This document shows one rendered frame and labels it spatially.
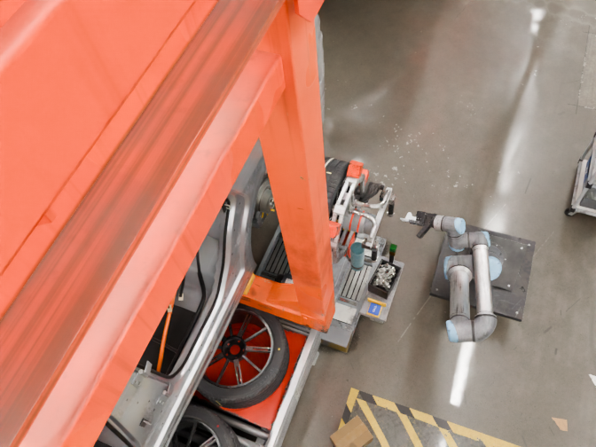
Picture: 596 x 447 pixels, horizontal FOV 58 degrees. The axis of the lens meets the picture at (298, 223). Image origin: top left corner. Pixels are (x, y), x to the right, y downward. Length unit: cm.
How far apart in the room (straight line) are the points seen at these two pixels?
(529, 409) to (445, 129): 235
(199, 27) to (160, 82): 15
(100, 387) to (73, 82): 80
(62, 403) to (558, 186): 417
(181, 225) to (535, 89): 450
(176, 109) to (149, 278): 35
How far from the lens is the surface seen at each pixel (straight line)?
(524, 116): 511
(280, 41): 141
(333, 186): 303
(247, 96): 135
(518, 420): 390
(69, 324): 84
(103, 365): 109
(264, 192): 336
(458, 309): 315
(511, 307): 379
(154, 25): 43
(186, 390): 298
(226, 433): 330
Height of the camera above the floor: 369
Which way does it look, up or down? 60 degrees down
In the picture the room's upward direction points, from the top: 10 degrees counter-clockwise
